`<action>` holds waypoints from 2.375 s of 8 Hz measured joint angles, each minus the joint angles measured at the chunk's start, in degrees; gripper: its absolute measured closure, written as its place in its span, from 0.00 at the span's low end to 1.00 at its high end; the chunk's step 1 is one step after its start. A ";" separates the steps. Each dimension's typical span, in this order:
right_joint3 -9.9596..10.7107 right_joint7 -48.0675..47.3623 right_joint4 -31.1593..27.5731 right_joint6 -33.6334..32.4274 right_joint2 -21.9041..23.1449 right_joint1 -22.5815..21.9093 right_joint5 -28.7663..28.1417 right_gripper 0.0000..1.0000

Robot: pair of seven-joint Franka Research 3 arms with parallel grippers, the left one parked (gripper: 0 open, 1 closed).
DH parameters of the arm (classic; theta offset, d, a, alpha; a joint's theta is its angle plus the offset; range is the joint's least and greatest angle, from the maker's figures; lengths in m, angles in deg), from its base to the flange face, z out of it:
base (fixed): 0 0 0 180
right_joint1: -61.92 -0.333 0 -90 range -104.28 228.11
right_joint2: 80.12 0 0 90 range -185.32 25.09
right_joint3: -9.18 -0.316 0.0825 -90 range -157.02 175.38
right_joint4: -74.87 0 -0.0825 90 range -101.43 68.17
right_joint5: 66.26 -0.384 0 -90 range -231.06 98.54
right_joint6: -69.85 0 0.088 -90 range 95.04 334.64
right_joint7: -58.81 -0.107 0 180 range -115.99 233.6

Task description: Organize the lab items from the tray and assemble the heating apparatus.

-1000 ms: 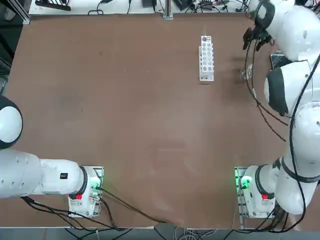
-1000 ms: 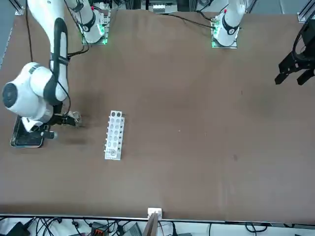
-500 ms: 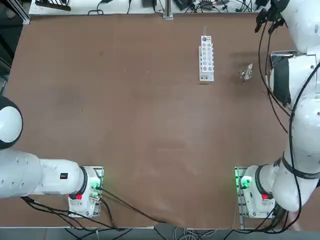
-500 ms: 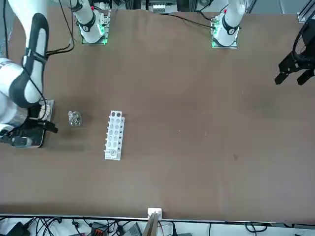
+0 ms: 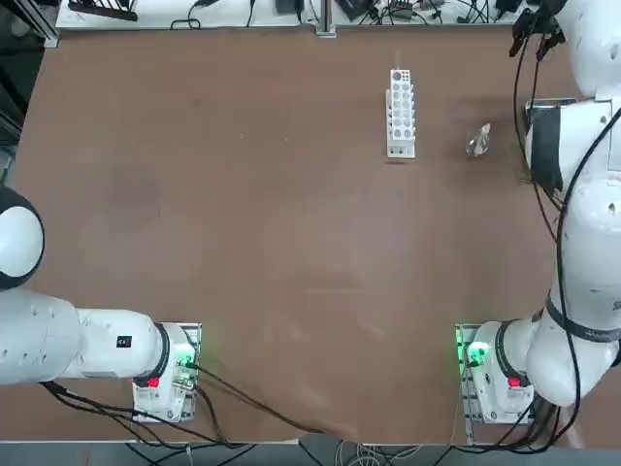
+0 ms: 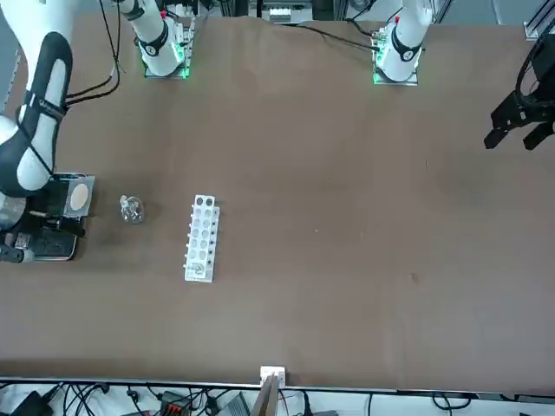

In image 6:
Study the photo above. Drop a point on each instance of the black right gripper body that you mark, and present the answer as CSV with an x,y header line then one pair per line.
x,y
41,227

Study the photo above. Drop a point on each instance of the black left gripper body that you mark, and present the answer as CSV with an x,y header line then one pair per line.
x,y
545,65

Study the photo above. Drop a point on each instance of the glass alcohol lamp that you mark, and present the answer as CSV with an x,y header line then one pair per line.
x,y
132,212

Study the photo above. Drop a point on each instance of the glass test tube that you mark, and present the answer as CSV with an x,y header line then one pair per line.
x,y
198,269

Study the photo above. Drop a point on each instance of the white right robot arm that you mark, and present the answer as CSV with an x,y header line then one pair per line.
x,y
39,130

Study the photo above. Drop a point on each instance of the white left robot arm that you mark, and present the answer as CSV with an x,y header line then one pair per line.
x,y
403,47

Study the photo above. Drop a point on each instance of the steel tray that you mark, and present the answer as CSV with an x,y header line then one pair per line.
x,y
56,251

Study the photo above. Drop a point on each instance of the white test tube rack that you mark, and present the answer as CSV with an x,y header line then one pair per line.
x,y
199,242

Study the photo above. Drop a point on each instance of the black power adapter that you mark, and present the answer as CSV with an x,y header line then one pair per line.
x,y
30,405

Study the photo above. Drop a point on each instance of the red black power strip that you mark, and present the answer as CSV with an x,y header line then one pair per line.
x,y
173,403

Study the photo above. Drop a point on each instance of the large black ridged power supply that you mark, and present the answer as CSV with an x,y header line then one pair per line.
x,y
236,407

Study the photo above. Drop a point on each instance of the aluminium corner rail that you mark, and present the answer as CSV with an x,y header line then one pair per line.
x,y
531,30

